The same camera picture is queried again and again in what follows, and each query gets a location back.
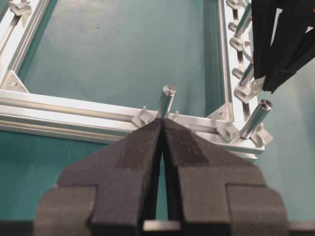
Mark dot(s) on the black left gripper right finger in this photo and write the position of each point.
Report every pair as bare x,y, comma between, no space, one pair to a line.
213,192

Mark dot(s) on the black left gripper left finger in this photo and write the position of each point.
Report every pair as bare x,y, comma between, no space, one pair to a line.
111,192

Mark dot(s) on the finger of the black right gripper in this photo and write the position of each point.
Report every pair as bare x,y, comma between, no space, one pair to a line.
293,46
263,19

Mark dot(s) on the metal pin corner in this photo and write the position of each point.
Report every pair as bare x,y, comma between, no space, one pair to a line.
244,22

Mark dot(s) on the metal pin left lower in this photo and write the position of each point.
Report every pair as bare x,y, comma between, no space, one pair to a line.
247,76

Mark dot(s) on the metal pin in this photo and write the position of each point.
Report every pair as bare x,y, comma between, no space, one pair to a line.
166,100
247,76
262,109

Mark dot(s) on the metal pin left upper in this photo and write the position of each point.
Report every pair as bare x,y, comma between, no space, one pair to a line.
262,109

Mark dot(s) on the metal pin top left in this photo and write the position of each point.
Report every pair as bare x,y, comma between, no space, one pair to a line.
166,100

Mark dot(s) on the silver aluminium extrusion frame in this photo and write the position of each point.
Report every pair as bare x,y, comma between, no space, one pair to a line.
35,114

